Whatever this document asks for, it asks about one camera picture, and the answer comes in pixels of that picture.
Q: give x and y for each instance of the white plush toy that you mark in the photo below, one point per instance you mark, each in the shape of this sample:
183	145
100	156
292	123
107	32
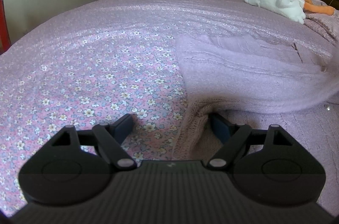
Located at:
291	9

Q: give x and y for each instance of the pink floral bedspread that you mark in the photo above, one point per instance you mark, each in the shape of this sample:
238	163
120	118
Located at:
98	62

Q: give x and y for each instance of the pink knitted cardigan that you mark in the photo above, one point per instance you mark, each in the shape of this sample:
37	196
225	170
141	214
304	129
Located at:
251	81

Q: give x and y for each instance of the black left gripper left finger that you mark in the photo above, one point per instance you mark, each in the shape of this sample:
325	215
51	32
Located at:
75	166

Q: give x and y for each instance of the red object at left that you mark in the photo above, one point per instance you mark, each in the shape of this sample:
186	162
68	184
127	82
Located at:
4	34

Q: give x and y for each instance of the pink quilted blanket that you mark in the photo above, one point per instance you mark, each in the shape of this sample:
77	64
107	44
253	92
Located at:
323	24

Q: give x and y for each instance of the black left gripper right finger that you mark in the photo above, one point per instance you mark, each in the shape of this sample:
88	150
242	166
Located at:
269	166

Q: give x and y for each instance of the orange plush toy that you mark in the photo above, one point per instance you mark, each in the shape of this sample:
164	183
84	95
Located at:
310	7

